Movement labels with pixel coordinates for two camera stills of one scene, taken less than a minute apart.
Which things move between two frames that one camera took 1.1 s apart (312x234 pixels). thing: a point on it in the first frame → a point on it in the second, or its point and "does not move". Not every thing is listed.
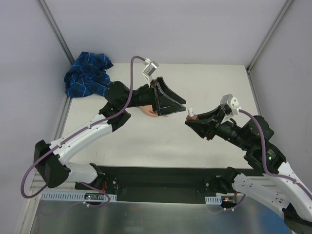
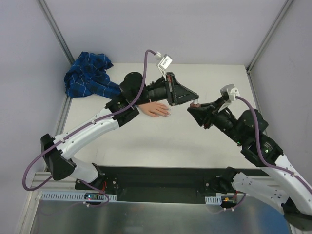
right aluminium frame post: x=250 y=66 does not move
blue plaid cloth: x=87 y=75 does not move
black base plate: x=154 y=184 does not move
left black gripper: x=154 y=96 → x=170 y=89
